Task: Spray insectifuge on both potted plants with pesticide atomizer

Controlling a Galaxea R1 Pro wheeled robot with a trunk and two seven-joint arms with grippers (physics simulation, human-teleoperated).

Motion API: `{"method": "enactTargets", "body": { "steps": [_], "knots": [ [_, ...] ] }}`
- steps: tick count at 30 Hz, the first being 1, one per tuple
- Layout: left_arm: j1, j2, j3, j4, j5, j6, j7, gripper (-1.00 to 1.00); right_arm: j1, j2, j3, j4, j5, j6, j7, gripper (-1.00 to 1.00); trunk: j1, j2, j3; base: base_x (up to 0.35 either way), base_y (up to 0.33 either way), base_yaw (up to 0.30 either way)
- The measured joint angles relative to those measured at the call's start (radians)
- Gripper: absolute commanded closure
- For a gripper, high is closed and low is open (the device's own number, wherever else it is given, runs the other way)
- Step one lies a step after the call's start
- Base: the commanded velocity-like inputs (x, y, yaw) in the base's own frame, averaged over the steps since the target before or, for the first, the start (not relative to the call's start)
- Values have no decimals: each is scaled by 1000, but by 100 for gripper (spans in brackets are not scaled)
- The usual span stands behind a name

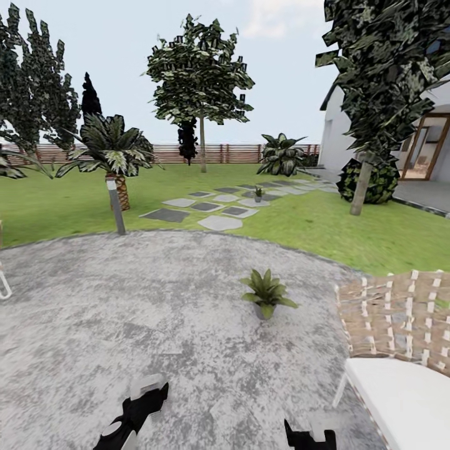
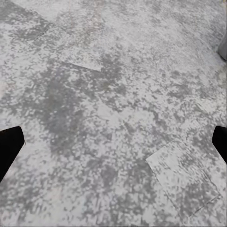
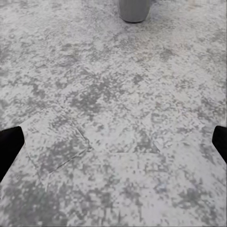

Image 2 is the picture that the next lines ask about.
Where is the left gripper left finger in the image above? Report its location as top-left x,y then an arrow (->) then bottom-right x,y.
0,126 -> 25,182

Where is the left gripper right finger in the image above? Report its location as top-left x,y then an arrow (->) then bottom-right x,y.
212,125 -> 227,164

